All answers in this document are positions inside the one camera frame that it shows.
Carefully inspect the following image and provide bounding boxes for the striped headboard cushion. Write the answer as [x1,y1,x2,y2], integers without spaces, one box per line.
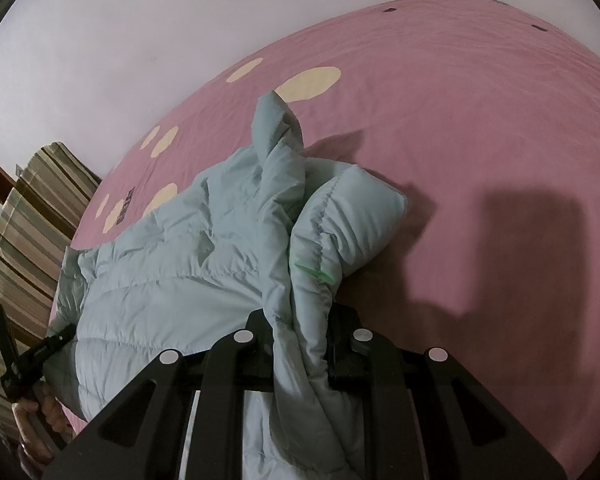
[0,142,102,461]

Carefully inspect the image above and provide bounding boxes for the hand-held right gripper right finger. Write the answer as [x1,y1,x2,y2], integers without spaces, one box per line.
[326,304,567,480]

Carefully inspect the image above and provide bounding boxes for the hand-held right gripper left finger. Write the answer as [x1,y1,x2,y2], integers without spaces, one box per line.
[44,309,277,480]

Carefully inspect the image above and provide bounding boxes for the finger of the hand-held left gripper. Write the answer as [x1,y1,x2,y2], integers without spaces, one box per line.
[0,304,22,378]
[22,324,77,367]

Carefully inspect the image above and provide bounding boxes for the person's left hand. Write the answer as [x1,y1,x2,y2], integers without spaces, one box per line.
[11,384,75,467]

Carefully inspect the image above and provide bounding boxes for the light blue puffer jacket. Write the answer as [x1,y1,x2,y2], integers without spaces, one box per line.
[45,91,412,480]

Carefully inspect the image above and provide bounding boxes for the pink dotted bed sheet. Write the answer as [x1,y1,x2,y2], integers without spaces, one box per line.
[69,0,600,480]

